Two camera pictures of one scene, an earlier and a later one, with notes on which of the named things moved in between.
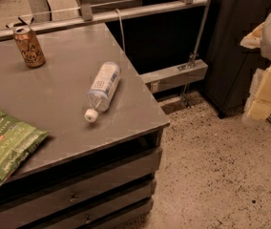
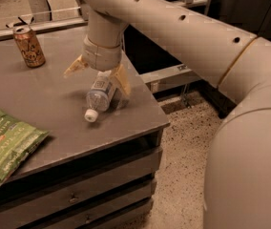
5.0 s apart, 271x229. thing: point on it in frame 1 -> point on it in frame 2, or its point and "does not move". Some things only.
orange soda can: [30, 49] does not move
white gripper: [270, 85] -> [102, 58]
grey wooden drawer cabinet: [98, 175] does not move
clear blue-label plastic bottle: [102, 89] does not move
